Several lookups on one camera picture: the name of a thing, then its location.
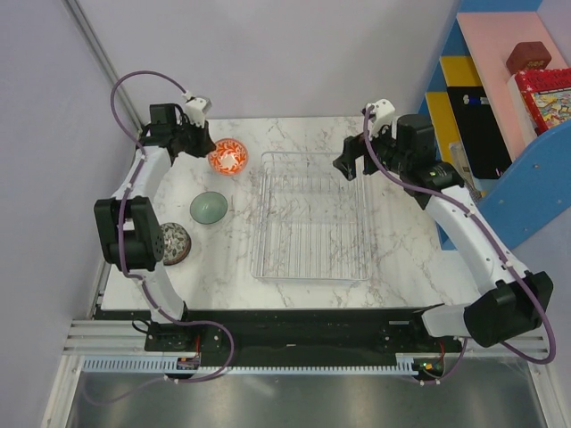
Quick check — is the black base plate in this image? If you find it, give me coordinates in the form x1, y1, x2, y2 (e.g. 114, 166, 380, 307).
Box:
145, 309, 461, 365

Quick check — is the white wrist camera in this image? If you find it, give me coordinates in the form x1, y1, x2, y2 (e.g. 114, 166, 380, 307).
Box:
182, 91, 211, 128
362, 99, 396, 139

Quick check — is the leaf patterned bowl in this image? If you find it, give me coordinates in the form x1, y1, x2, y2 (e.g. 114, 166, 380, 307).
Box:
161, 222, 192, 266

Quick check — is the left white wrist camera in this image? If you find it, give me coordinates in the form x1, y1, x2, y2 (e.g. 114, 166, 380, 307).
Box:
182, 91, 211, 128

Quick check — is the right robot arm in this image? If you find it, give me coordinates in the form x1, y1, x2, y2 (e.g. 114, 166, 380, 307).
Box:
333, 100, 557, 365

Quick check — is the clear wire dish rack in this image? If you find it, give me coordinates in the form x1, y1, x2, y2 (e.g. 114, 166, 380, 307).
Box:
251, 152, 371, 284

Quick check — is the dark red box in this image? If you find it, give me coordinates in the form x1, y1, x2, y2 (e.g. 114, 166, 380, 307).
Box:
506, 41, 552, 75

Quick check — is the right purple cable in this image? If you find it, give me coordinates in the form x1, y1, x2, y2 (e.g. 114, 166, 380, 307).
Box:
361, 106, 558, 366

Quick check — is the white cable duct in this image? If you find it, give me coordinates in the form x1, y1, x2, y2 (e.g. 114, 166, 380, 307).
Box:
82, 355, 418, 376

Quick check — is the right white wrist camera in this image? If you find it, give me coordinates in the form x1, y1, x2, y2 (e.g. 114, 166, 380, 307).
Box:
362, 99, 396, 139

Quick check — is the red game box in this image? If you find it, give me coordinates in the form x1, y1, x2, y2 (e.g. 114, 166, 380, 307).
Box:
514, 68, 570, 136

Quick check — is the orange patterned bowl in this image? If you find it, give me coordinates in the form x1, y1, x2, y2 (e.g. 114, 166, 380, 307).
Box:
207, 138, 249, 176

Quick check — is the purple cable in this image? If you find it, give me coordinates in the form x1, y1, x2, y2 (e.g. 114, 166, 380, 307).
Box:
361, 106, 558, 366
109, 70, 237, 358

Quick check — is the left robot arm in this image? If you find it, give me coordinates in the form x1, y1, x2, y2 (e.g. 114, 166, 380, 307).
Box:
94, 97, 215, 350

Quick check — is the yellow black panel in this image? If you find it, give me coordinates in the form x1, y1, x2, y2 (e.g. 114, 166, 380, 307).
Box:
419, 55, 483, 115

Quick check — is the pink board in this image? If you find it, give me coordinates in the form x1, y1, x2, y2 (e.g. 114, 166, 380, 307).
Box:
457, 12, 550, 160

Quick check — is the green glass bowl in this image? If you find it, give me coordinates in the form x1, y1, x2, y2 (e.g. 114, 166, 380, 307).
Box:
189, 192, 228, 225

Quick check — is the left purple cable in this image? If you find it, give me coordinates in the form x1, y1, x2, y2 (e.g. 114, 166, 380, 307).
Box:
109, 70, 237, 358

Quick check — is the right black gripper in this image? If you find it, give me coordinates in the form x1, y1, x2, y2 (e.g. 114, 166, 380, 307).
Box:
333, 119, 410, 181

